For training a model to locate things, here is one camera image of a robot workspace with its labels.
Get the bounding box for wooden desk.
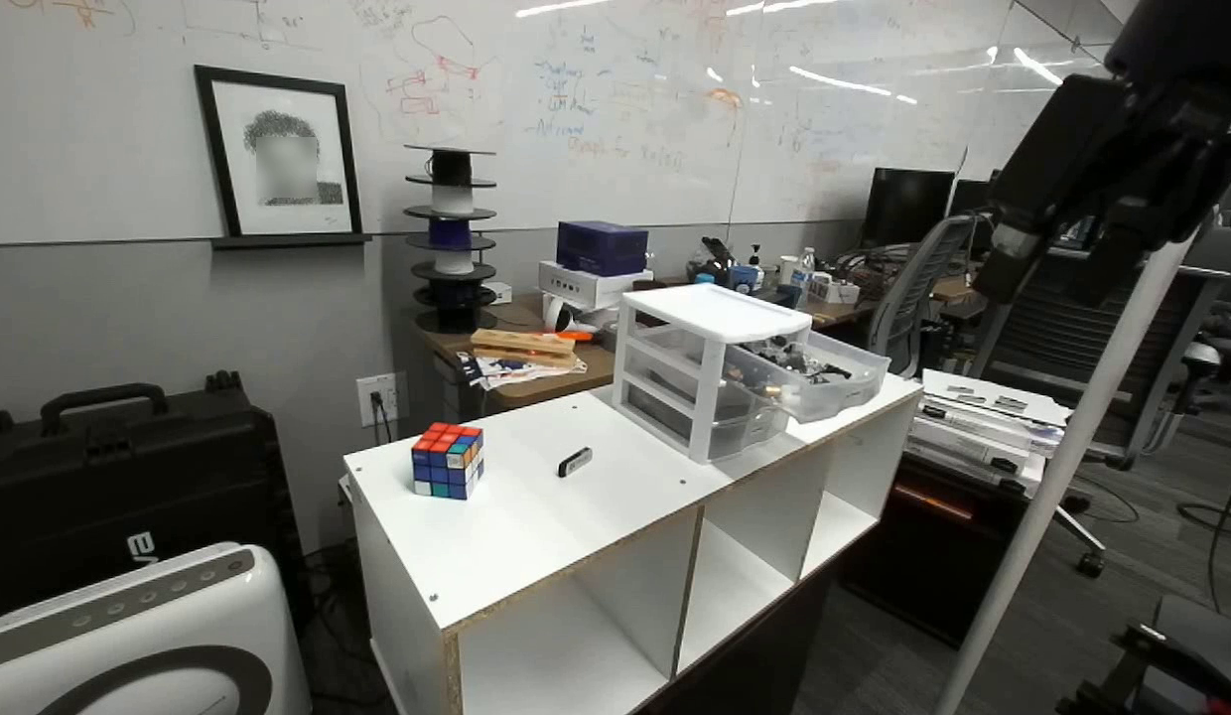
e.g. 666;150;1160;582
414;261;1007;427

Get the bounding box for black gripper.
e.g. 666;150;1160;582
979;0;1231;301

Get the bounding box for black and red equipment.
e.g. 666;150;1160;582
1054;615;1231;715

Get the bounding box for dark storage crate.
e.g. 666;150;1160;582
840;448;1036;650

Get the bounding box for black computer monitor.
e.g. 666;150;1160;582
862;163;960;252

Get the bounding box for white tripod stand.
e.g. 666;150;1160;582
934;229;1201;715

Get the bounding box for stack of printed papers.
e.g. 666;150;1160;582
907;367;1075;485

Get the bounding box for grey mesh office chair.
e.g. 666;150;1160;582
865;207;991;379

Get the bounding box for Rubik's cube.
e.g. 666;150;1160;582
411;419;490;506

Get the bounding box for black framed picture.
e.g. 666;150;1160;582
191;61;374;253

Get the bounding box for white shelf cabinet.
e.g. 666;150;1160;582
339;375;927;715

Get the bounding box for white magazine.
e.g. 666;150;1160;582
468;347;594;398

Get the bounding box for white cardboard box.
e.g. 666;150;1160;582
535;260;655;314

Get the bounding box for white wall outlet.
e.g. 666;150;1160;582
355;371;404;431

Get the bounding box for black hard carrying case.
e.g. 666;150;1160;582
0;371;304;628

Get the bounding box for white appliance with grey stripe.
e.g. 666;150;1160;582
0;538;314;715

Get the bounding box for white plastic drawer unit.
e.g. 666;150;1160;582
611;281;813;470

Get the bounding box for stack of filament spools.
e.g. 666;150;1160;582
403;127;506;333

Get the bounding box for dark blue box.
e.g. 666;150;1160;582
551;217;653;277

